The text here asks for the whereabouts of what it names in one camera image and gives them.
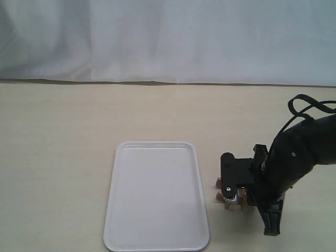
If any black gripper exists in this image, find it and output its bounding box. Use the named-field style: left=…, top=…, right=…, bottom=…
left=220, top=144, right=285, bottom=236

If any wooden notched puzzle piece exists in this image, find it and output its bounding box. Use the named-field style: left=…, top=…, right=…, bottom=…
left=224, top=201, right=235, bottom=211
left=216, top=192, right=225, bottom=203
left=237, top=187, right=248, bottom=211
left=215, top=177, right=222, bottom=189

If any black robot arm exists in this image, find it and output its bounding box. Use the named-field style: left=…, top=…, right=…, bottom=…
left=216, top=115, right=335, bottom=236

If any white rectangular plastic tray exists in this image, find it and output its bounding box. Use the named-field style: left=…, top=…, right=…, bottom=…
left=103, top=141, right=210, bottom=251

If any white fabric backdrop curtain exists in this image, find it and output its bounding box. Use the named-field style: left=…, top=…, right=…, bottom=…
left=1, top=1, right=335, bottom=86

